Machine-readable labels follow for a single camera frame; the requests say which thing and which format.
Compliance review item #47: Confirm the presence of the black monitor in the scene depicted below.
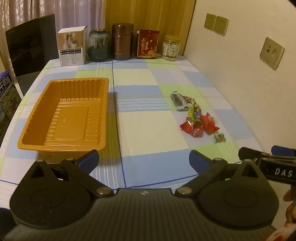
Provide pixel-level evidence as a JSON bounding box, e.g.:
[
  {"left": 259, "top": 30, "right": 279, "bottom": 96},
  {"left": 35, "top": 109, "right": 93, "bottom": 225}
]
[{"left": 5, "top": 14, "right": 59, "bottom": 78}]

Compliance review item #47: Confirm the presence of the beige wall socket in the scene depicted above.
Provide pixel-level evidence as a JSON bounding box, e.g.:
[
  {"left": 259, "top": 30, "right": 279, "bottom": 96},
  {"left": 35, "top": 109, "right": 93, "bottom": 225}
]
[
  {"left": 213, "top": 16, "right": 229, "bottom": 36},
  {"left": 204, "top": 13, "right": 216, "bottom": 30}
]

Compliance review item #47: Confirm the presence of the beige network wall plate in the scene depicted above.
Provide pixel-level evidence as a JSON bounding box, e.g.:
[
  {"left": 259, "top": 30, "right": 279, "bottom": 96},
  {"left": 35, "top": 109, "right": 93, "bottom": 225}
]
[{"left": 259, "top": 37, "right": 285, "bottom": 70}]

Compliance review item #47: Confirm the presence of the yellow wooden panel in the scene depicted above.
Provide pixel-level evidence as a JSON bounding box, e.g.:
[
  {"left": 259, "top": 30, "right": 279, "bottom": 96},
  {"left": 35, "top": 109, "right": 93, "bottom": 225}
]
[{"left": 105, "top": 0, "right": 196, "bottom": 56}]

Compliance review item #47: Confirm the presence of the green sausage packet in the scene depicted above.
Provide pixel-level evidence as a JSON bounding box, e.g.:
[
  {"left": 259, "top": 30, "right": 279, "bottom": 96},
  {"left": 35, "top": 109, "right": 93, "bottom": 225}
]
[{"left": 187, "top": 98, "right": 203, "bottom": 123}]

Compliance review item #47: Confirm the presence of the orange plastic tray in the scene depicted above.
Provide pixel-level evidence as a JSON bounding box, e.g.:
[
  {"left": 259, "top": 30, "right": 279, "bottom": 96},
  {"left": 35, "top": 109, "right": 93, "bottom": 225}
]
[{"left": 17, "top": 77, "right": 110, "bottom": 154}]

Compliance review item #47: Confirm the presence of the pale patterned curtain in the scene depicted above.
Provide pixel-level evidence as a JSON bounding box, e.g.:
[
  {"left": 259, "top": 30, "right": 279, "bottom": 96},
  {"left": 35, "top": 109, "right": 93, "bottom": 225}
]
[{"left": 0, "top": 0, "right": 106, "bottom": 71}]

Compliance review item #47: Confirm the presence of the red gift box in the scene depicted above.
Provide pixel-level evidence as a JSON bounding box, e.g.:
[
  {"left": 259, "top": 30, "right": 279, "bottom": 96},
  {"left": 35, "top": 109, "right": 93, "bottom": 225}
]
[{"left": 136, "top": 29, "right": 160, "bottom": 59}]

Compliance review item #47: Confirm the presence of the green glass jar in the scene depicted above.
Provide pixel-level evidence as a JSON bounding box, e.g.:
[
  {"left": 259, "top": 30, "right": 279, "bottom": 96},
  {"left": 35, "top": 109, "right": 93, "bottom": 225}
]
[{"left": 87, "top": 28, "right": 112, "bottom": 62}]

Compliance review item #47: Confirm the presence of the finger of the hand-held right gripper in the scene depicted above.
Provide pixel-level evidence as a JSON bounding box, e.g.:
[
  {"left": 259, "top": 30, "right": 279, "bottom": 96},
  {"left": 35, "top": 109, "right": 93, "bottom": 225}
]
[
  {"left": 238, "top": 147, "right": 296, "bottom": 162},
  {"left": 272, "top": 146, "right": 296, "bottom": 156}
]

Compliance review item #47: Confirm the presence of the red candy packet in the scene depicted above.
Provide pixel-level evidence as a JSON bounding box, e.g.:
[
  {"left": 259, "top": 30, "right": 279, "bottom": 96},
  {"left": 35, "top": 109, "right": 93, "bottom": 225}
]
[
  {"left": 191, "top": 125, "right": 204, "bottom": 138},
  {"left": 200, "top": 112, "right": 220, "bottom": 135},
  {"left": 180, "top": 117, "right": 196, "bottom": 133}
]

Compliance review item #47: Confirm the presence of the person's right hand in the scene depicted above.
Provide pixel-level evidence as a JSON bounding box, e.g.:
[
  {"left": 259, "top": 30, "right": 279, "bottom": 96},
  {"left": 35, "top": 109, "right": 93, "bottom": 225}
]
[{"left": 283, "top": 187, "right": 296, "bottom": 227}]

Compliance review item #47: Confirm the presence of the person's right forearm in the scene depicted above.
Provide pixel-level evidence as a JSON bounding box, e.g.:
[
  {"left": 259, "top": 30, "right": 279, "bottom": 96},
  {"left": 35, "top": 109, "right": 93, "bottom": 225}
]
[{"left": 266, "top": 224, "right": 296, "bottom": 241}]

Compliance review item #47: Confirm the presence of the dark side table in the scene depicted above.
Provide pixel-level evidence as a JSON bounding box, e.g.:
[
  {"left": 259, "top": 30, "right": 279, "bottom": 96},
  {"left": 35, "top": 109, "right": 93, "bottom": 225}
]
[{"left": 17, "top": 70, "right": 43, "bottom": 96}]

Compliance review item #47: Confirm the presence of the brown metal canister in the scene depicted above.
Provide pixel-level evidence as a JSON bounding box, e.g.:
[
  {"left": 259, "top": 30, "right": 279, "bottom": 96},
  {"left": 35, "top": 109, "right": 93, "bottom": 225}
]
[{"left": 112, "top": 23, "right": 134, "bottom": 61}]

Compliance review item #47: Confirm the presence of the grey snack packet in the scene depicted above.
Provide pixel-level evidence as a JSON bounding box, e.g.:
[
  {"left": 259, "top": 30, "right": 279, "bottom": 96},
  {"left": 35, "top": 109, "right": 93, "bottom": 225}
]
[{"left": 170, "top": 91, "right": 188, "bottom": 112}]

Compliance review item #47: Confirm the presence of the small yellow green candy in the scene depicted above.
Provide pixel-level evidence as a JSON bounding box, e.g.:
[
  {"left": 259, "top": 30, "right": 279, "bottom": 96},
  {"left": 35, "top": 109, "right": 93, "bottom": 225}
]
[{"left": 214, "top": 133, "right": 227, "bottom": 144}]

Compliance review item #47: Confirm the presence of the clear plastic nut jar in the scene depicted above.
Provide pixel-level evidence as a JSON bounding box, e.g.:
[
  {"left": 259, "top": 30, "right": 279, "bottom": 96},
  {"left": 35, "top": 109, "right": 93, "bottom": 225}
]
[{"left": 161, "top": 35, "right": 181, "bottom": 61}]

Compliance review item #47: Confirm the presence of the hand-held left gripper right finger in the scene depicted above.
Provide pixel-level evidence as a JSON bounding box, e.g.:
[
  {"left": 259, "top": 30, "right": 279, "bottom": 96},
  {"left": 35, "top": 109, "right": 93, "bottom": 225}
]
[{"left": 175, "top": 150, "right": 270, "bottom": 197}]

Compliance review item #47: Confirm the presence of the white product box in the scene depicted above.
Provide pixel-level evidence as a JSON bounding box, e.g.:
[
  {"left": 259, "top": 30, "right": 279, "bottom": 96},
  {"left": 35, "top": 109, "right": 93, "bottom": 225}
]
[{"left": 57, "top": 26, "right": 88, "bottom": 66}]

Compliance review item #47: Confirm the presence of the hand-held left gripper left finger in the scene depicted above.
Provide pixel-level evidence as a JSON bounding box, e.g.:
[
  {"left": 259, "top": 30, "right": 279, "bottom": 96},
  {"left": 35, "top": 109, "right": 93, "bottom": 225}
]
[{"left": 21, "top": 149, "right": 114, "bottom": 198}]

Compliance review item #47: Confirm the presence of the blue milk carton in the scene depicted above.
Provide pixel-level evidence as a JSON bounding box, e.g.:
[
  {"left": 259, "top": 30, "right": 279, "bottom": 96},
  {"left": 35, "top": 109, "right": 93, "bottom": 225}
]
[{"left": 0, "top": 71, "right": 22, "bottom": 144}]

